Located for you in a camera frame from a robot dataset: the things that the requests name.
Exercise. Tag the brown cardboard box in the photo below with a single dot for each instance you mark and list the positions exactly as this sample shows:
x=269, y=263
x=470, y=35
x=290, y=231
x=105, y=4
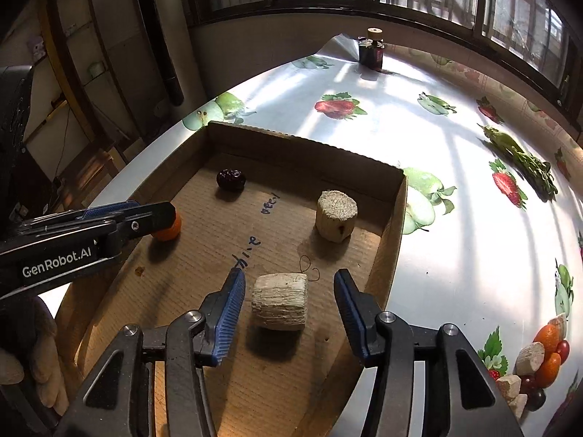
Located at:
x=282, y=373

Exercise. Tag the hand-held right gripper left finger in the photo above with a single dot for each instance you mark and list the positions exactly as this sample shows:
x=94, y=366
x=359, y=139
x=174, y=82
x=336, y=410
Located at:
x=227, y=314

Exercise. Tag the green leafy vegetable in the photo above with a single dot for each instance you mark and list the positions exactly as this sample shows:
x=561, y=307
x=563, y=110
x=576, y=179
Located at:
x=519, y=157

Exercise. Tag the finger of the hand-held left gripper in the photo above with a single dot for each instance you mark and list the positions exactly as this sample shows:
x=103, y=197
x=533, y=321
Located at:
x=152, y=221
x=104, y=212

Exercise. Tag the beige sugarcane piece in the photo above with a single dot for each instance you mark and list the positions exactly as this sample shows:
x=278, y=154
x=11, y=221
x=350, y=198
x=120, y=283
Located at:
x=508, y=387
x=529, y=359
x=336, y=214
x=558, y=325

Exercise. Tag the red cherry tomato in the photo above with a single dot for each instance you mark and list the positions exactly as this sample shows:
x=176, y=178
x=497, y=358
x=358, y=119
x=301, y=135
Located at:
x=564, y=351

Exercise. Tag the wooden cabinet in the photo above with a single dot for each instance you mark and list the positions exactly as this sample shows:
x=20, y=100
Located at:
x=77, y=77

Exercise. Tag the orange tangerine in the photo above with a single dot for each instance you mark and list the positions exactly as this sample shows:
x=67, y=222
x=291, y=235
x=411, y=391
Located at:
x=545, y=337
x=549, y=369
x=167, y=231

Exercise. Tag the dark red jujube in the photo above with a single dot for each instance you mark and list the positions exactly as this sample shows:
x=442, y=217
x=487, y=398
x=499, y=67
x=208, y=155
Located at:
x=231, y=179
x=535, y=399

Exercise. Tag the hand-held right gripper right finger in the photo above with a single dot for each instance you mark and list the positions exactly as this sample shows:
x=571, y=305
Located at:
x=350, y=314

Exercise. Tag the fruit print tablecloth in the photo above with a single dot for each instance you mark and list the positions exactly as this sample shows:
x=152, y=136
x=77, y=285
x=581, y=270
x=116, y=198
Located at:
x=455, y=236

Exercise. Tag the beige cork block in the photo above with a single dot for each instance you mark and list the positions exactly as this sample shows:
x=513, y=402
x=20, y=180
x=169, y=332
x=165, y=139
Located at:
x=280, y=302

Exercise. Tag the person's left hand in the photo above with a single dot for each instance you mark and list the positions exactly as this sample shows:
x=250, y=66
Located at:
x=43, y=373

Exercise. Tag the small dark corked bottle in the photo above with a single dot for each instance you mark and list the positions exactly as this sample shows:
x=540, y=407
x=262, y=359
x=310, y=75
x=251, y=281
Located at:
x=371, y=52

